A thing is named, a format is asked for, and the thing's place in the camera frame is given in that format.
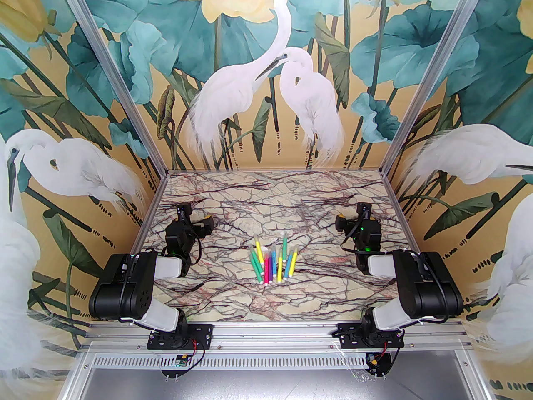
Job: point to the vented metal panel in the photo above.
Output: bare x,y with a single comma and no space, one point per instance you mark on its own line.
270,383

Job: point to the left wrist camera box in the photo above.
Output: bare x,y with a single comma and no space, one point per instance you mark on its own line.
183,213

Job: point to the small green circuit board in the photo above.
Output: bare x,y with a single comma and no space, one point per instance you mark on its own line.
181,361

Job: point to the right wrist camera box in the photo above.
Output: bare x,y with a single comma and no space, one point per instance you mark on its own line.
364,211

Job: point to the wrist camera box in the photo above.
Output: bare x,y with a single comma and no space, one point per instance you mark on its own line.
183,213
364,211

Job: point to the aluminium corner post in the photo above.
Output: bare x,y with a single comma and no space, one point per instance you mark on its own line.
435,73
113,73

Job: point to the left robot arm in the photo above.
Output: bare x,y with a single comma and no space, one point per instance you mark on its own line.
120,286

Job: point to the aluminium frame rail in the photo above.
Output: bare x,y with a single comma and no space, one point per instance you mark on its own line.
270,336

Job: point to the pink marker pen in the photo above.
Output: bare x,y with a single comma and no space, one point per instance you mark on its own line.
265,271

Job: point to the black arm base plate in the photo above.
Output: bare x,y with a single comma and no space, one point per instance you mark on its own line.
202,333
347,336

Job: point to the purple marker pen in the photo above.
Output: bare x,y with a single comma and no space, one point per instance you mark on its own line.
270,274

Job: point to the yellow marker pen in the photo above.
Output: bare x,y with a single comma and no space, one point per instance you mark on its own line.
293,263
279,271
259,250

